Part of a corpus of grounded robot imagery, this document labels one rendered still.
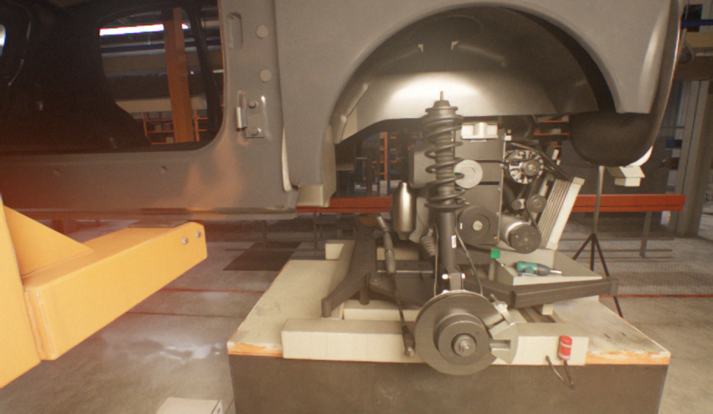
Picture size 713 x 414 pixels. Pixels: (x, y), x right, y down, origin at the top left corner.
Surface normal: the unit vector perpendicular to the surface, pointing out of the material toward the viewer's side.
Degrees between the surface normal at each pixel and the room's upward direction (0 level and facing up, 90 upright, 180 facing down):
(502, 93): 90
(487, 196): 90
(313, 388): 90
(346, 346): 90
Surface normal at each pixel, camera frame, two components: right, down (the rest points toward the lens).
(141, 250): 1.00, -0.01
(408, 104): -0.12, 0.17
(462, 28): -0.81, 0.18
